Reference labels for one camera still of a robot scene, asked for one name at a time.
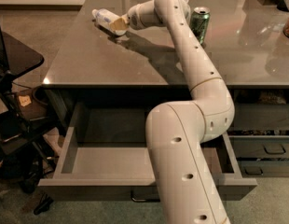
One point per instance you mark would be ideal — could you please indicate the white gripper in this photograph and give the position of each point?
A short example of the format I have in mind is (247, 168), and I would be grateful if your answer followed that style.
(134, 18)

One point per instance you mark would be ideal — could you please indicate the clear blue plastic bottle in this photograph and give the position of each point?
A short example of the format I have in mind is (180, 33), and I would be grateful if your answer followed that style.
(104, 17)

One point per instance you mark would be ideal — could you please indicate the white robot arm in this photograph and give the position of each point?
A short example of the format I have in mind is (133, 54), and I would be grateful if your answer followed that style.
(175, 130)

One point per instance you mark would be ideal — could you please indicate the open grey top drawer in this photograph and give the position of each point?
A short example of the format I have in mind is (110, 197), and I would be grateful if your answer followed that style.
(104, 157)

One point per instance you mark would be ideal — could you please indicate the grey lower side drawer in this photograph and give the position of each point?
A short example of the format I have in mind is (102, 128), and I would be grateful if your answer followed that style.
(264, 168)

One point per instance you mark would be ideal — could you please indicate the grey middle side drawer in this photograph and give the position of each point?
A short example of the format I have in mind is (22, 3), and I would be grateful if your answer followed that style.
(260, 131)

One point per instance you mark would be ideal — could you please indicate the white ceramic bowl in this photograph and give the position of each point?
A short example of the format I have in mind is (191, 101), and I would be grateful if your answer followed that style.
(185, 8)

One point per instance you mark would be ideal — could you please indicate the green soda can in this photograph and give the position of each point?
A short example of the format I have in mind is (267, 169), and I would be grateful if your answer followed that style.
(199, 22)

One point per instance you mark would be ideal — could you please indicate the black side table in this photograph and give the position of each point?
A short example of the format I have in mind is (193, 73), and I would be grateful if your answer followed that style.
(16, 58)

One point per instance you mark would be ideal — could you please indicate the brown bag with tag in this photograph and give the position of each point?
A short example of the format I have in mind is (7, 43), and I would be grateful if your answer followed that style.
(33, 104)

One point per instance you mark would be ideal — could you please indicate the black cart frame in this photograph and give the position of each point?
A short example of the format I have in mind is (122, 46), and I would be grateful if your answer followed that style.
(23, 146)

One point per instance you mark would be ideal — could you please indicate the metal drawer handle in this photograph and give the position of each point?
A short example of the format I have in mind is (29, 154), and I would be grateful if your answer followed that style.
(144, 196)

